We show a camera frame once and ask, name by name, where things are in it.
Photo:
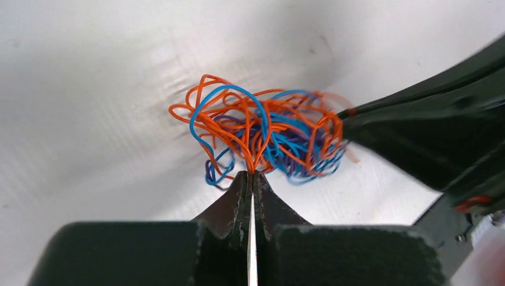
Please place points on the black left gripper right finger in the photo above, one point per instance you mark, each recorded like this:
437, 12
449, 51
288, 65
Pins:
295, 252

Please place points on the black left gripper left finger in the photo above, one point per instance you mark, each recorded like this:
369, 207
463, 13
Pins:
210, 249

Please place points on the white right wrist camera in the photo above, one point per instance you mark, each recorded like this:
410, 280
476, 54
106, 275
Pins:
485, 264

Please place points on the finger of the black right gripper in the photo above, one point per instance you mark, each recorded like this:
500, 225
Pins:
447, 132

